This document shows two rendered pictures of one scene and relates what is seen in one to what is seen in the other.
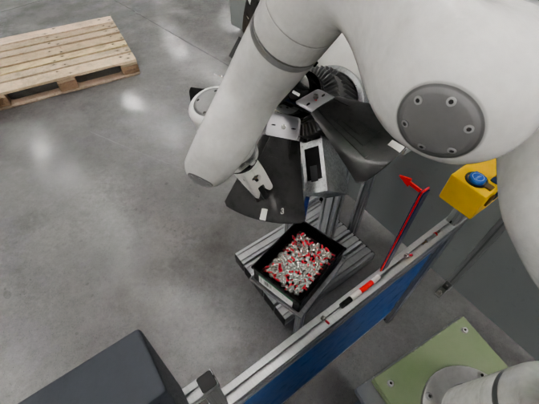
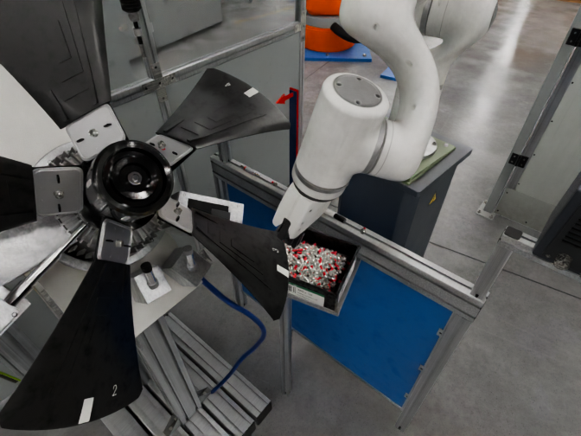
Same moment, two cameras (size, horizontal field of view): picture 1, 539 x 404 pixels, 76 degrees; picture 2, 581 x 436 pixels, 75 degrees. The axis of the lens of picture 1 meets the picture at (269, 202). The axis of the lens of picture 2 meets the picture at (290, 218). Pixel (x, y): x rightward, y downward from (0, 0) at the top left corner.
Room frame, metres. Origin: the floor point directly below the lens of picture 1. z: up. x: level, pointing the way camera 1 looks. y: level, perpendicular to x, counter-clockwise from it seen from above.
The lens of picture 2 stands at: (0.67, 0.49, 1.57)
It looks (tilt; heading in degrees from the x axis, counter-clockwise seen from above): 43 degrees down; 255
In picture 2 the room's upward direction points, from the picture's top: straight up
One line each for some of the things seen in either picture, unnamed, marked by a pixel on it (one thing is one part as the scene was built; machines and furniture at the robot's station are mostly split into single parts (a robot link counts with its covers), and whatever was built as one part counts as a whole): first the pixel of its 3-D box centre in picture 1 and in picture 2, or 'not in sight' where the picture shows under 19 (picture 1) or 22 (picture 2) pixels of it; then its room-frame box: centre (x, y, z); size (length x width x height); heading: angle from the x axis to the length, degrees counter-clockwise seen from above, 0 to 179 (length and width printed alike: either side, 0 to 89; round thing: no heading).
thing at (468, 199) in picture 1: (477, 185); not in sight; (0.62, -0.56, 1.02); 0.16 x 0.10 x 0.11; 126
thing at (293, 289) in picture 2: (298, 263); (306, 263); (0.48, -0.08, 0.85); 0.22 x 0.17 x 0.07; 140
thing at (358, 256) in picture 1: (304, 257); (175, 398); (0.97, -0.19, 0.04); 0.62 x 0.45 x 0.08; 126
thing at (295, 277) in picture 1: (297, 264); (307, 266); (0.48, -0.08, 0.84); 0.19 x 0.14 x 0.05; 140
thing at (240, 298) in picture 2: (411, 283); (233, 250); (0.64, -0.59, 0.39); 0.04 x 0.04 x 0.78; 36
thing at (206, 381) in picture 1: (213, 393); (494, 266); (0.14, 0.11, 0.96); 0.03 x 0.03 x 0.20; 36
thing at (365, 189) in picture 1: (366, 186); not in sight; (1.15, -0.49, 0.42); 0.04 x 0.04 x 0.83; 36
